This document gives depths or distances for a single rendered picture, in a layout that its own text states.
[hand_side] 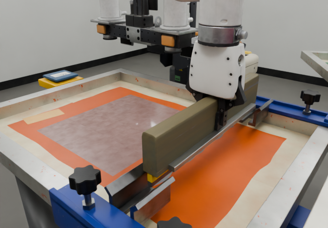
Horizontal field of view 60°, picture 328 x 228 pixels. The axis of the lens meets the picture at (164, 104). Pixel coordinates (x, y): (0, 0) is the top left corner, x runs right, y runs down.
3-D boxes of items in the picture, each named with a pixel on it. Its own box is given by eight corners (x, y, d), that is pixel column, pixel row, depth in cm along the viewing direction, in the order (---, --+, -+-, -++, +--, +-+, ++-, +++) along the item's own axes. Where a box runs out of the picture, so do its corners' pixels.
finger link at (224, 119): (239, 98, 54) (235, 129, 57) (224, 94, 56) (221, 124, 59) (232, 103, 52) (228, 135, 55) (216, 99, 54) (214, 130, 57)
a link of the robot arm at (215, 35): (256, 24, 50) (254, 40, 51) (212, 20, 55) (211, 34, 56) (236, 29, 45) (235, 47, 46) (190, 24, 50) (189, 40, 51)
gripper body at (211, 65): (254, 35, 51) (247, 93, 55) (205, 29, 57) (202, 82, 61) (235, 41, 46) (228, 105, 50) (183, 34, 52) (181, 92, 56)
